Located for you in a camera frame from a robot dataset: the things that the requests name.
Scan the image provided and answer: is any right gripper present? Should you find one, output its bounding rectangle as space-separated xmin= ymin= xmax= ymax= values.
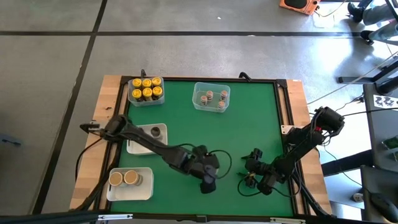
xmin=237 ymin=148 xmax=281 ymax=189

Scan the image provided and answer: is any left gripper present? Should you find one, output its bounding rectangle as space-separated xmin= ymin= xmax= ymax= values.
xmin=186 ymin=145 xmax=218 ymax=195

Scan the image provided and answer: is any black lid spice jar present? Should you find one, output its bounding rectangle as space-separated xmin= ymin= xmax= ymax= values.
xmin=150 ymin=126 xmax=163 ymax=140

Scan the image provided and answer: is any green table mat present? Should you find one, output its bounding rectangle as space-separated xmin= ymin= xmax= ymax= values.
xmin=110 ymin=80 xmax=295 ymax=218

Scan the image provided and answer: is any white plastic bin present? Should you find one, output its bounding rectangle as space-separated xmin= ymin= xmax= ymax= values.
xmin=105 ymin=167 xmax=155 ymax=202
xmin=126 ymin=123 xmax=169 ymax=156

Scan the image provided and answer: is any clear plastic bin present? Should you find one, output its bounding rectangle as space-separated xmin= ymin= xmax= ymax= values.
xmin=192 ymin=82 xmax=231 ymax=113
xmin=127 ymin=76 xmax=165 ymax=108

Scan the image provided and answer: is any black desk foot bar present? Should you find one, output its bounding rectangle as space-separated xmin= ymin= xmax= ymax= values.
xmin=337 ymin=58 xmax=398 ymax=85
xmin=321 ymin=149 xmax=374 ymax=177

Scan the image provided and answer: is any dark grey desk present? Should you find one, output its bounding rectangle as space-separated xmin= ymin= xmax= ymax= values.
xmin=363 ymin=83 xmax=398 ymax=166
xmin=360 ymin=164 xmax=398 ymax=224

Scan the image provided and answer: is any black computer mouse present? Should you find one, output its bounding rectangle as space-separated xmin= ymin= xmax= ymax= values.
xmin=369 ymin=192 xmax=398 ymax=223

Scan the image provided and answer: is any small green desk item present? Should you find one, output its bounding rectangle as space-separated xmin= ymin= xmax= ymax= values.
xmin=382 ymin=136 xmax=398 ymax=153

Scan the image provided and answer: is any white paper with black marks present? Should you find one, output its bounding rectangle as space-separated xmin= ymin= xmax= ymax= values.
xmin=373 ymin=94 xmax=398 ymax=110

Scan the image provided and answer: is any orange box with black disc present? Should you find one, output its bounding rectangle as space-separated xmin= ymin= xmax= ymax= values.
xmin=279 ymin=0 xmax=322 ymax=16

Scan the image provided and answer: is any person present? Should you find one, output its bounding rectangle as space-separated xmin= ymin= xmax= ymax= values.
xmin=347 ymin=0 xmax=398 ymax=46

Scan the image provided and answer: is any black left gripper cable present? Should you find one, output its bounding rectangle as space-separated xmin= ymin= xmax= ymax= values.
xmin=174 ymin=142 xmax=233 ymax=180

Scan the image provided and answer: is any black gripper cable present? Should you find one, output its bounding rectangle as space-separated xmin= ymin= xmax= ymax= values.
xmin=174 ymin=142 xmax=233 ymax=180
xmin=238 ymin=175 xmax=265 ymax=197

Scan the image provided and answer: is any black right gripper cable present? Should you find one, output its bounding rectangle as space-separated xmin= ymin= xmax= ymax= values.
xmin=238 ymin=175 xmax=265 ymax=197

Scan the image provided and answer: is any black cable bundle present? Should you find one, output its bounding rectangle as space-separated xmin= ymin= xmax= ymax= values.
xmin=74 ymin=139 xmax=121 ymax=212
xmin=289 ymin=174 xmax=332 ymax=218

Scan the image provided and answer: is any silver metal bracket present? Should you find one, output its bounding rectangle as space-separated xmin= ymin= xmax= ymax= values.
xmin=98 ymin=213 xmax=134 ymax=221
xmin=269 ymin=217 xmax=307 ymax=224

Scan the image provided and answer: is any black table frame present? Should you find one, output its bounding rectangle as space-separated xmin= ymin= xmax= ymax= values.
xmin=93 ymin=75 xmax=330 ymax=218

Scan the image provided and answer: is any thin black cable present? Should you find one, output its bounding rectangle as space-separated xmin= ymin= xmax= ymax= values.
xmin=74 ymin=136 xmax=105 ymax=183

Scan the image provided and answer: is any black frame beam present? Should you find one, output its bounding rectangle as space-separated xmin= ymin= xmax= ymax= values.
xmin=0 ymin=210 xmax=398 ymax=224

